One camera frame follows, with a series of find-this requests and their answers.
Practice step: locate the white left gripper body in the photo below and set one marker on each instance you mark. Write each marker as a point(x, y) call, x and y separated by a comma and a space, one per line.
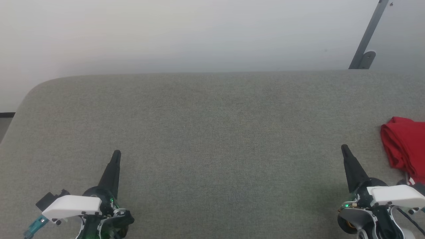
point(73, 204)

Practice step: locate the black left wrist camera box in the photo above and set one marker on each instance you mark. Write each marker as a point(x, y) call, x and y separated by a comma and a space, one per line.
point(46, 200)

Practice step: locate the red white basketball jersey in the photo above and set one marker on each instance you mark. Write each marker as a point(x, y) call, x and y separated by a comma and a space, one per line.
point(405, 142)

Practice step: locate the grey metal pole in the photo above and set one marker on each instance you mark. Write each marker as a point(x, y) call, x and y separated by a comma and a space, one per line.
point(368, 33)

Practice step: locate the black framed grey panel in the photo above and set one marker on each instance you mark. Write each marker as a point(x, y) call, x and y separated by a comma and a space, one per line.
point(5, 124)

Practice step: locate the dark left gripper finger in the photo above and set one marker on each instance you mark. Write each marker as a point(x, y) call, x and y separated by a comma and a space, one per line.
point(111, 176)

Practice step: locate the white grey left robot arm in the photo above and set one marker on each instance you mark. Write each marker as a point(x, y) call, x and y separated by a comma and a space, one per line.
point(81, 232)

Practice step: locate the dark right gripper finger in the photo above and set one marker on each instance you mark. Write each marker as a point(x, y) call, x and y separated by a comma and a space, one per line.
point(353, 172)

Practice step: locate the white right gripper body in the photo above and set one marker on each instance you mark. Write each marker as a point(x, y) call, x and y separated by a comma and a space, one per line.
point(395, 196)

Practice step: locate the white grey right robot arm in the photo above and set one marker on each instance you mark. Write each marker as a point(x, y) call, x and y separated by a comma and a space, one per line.
point(383, 222)

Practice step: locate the grey rounded metal bracket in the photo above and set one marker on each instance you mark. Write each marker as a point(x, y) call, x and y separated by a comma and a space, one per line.
point(368, 60)

